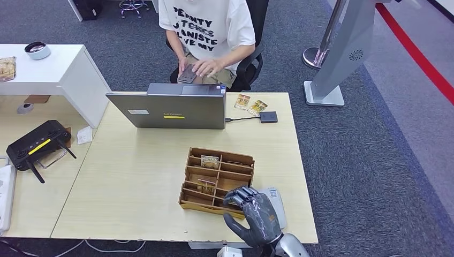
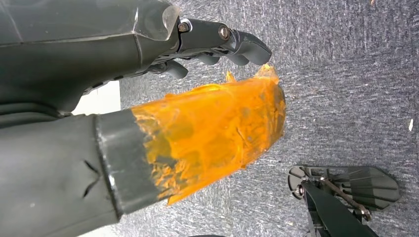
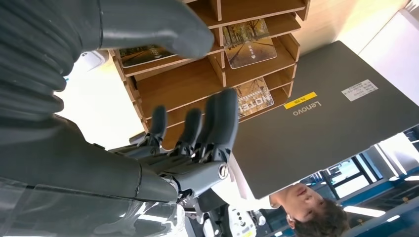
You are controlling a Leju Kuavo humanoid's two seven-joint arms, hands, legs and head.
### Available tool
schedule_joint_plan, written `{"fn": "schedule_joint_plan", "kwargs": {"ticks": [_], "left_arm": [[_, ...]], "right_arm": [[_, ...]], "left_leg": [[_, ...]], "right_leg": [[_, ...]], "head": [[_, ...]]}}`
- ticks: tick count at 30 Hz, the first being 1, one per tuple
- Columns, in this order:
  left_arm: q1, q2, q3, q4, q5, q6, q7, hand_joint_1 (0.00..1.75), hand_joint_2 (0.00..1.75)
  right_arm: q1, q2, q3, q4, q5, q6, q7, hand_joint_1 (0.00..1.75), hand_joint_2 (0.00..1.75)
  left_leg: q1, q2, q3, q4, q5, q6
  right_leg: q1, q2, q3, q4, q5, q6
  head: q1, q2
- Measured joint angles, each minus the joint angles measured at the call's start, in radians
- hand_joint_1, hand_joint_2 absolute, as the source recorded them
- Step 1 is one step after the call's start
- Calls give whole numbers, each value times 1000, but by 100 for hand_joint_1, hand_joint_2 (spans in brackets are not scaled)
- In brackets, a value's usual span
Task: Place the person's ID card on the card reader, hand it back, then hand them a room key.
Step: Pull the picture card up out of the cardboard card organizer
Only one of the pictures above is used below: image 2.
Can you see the white panel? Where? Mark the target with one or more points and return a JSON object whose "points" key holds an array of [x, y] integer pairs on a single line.
{"points": [[98, 99]]}

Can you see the orange tape on thumb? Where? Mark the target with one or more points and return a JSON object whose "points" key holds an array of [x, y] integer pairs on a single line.
{"points": [[212, 130]]}

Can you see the white paper scrap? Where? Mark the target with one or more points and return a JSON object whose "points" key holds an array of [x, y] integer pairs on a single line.
{"points": [[410, 125]]}

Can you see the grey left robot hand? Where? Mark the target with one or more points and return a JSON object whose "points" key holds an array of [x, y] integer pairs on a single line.
{"points": [[65, 59]]}

